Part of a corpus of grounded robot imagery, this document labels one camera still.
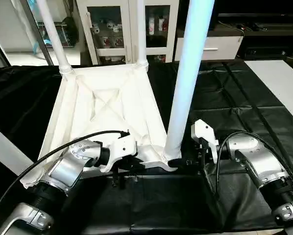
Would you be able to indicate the white plastic table top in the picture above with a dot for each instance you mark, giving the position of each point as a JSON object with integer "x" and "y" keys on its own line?
{"x": 107, "y": 103}

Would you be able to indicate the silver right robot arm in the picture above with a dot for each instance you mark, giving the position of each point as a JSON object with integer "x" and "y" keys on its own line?
{"x": 256, "y": 159}

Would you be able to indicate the black work mat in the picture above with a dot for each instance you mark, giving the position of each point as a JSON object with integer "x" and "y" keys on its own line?
{"x": 244, "y": 107}

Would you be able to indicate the white drawer unit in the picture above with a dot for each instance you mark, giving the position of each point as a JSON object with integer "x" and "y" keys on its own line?
{"x": 215, "y": 48}

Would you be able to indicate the white glass door cabinet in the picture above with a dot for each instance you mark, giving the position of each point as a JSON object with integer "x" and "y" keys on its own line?
{"x": 112, "y": 29}

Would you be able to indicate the white drawer cabinet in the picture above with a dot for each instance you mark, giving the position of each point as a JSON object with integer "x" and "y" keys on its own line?
{"x": 269, "y": 19}

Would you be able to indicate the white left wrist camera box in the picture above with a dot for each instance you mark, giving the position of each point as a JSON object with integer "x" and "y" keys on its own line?
{"x": 119, "y": 149}

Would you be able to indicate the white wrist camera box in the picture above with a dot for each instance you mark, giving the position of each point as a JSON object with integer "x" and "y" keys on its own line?
{"x": 119, "y": 149}
{"x": 205, "y": 134}

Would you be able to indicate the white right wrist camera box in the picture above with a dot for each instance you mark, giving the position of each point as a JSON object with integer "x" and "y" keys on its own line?
{"x": 205, "y": 134}

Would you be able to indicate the blue frame trolley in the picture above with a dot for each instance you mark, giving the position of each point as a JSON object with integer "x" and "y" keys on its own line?
{"x": 63, "y": 34}

